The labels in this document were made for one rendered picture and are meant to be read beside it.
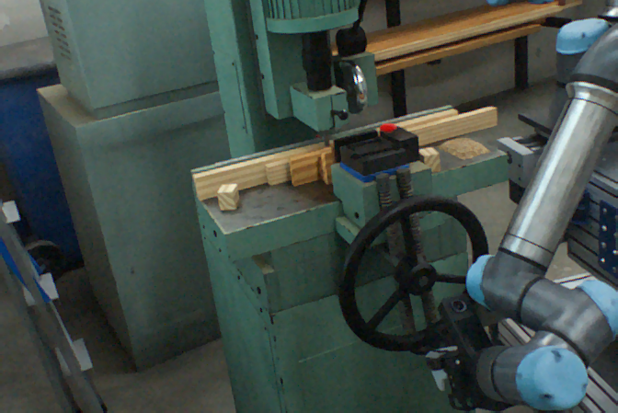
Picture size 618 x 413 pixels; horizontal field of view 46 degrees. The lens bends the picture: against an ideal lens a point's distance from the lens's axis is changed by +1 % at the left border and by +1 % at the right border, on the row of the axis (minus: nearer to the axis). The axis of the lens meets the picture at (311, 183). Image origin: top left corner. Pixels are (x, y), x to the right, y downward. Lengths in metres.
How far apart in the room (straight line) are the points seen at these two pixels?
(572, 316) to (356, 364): 0.61
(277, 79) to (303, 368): 0.58
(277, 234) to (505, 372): 0.50
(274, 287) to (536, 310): 0.52
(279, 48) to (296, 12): 0.17
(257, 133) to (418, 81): 3.06
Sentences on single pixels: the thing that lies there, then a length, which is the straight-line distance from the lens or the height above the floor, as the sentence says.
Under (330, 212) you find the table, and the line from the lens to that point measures 1.33.
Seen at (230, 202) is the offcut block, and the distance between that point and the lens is 1.36.
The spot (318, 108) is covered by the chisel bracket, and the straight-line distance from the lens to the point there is 1.39.
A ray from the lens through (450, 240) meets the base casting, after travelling 1.49.
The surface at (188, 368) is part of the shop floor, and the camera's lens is 2.54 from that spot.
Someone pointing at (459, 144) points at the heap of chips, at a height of 0.92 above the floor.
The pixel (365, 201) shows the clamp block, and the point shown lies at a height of 0.93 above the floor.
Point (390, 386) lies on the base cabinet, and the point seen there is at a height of 0.45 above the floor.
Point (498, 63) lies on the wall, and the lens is 5.01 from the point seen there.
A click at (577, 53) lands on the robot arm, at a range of 1.87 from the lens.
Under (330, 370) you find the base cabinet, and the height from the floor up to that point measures 0.55.
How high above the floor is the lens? 1.44
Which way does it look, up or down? 22 degrees down
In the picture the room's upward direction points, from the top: 7 degrees counter-clockwise
